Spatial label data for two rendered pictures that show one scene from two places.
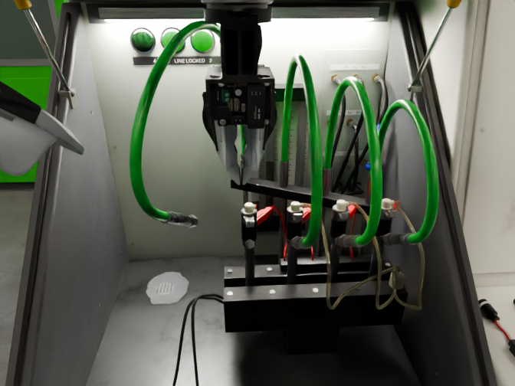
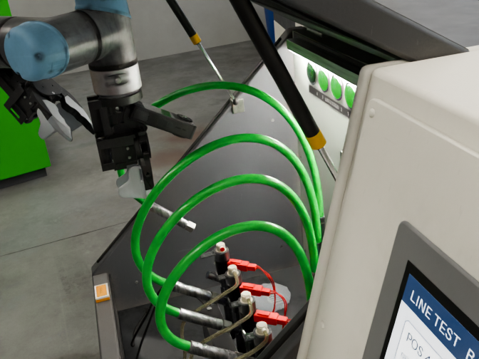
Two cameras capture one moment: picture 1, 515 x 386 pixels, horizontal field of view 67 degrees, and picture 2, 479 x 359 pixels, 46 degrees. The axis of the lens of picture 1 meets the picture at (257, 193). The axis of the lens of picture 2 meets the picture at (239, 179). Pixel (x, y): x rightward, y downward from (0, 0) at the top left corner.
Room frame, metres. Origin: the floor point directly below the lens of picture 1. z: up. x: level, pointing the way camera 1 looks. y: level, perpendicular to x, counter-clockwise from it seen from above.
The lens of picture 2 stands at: (0.47, -0.87, 1.71)
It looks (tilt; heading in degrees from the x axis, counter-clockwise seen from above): 26 degrees down; 80
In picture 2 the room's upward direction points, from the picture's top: 6 degrees counter-clockwise
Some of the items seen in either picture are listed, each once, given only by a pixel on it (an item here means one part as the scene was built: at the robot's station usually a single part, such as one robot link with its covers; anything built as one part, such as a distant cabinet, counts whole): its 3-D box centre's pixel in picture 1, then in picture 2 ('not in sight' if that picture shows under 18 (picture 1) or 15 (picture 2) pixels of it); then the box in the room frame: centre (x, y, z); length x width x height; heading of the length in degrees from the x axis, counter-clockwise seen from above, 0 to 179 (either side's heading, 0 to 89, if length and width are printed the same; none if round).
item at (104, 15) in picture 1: (241, 13); (349, 72); (0.84, 0.03, 1.43); 0.54 x 0.03 x 0.02; 94
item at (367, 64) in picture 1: (349, 122); not in sight; (0.86, -0.21, 1.20); 0.13 x 0.03 x 0.31; 94
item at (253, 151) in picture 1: (253, 156); (135, 189); (0.45, 0.00, 1.29); 0.06 x 0.03 x 0.09; 4
